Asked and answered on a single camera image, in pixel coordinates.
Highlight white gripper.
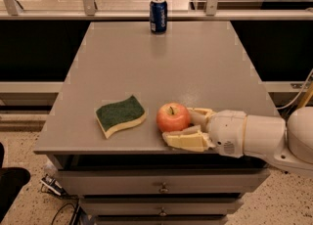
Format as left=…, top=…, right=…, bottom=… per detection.
left=162, top=108, right=246, bottom=158

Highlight red apple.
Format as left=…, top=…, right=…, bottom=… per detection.
left=156, top=103, right=191, bottom=132

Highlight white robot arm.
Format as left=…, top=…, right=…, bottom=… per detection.
left=162, top=108, right=313, bottom=177

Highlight green yellow sponge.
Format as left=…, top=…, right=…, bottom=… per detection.
left=96, top=95, right=147, bottom=139

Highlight grey drawer cabinet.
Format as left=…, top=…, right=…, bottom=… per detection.
left=35, top=22, right=280, bottom=225

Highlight blue soda can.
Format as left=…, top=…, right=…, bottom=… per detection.
left=150, top=0, right=167, bottom=34

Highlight top drawer with knob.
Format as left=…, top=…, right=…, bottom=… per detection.
left=56, top=169, right=269, bottom=196

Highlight drawer with knob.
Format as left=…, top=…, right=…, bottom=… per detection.
left=80, top=199, right=243, bottom=216
left=56, top=169, right=269, bottom=196

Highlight middle drawer with knob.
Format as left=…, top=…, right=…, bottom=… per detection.
left=80, top=199, right=243, bottom=216

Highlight small device on floor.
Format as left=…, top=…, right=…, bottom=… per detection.
left=41, top=175, right=64, bottom=196

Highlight black chair seat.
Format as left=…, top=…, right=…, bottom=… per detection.
left=0, top=143, right=30, bottom=222

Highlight yellow metal frame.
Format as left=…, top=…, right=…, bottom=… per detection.
left=297, top=82, right=313, bottom=109

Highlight black floor cable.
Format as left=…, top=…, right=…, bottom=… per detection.
left=50, top=199, right=81, bottom=225

